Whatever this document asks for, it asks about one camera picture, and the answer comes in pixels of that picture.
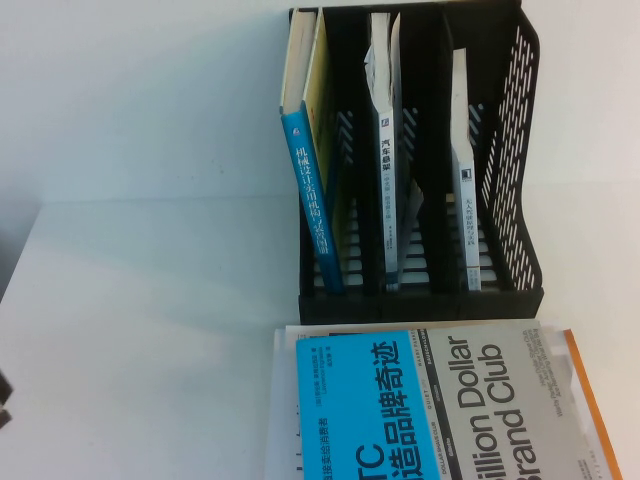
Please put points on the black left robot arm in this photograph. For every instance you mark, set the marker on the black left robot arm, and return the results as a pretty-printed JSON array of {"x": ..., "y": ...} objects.
[{"x": 4, "y": 397}]

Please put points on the blue spine hardcover book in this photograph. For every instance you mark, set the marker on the blue spine hardcover book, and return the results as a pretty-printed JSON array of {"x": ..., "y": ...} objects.
[{"x": 312, "y": 195}]

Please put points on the white book with grey spine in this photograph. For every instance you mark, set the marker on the white book with grey spine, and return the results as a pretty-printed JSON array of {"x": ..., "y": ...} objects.
[{"x": 389, "y": 165}]

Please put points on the black perforated plastic book stand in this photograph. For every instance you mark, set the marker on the black perforated plastic book stand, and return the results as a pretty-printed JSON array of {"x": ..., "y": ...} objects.
[{"x": 435, "y": 150}]

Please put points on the thin white paperback book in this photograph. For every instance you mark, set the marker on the thin white paperback book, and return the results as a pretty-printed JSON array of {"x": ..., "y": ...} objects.
[{"x": 466, "y": 200}]

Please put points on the blue and grey cover book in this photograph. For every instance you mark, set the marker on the blue and grey cover book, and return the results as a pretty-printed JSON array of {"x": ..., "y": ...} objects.
[{"x": 415, "y": 410}]

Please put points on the white book with orange edge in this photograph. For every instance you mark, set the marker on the white book with orange edge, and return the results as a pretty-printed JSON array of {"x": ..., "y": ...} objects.
[{"x": 580, "y": 380}]

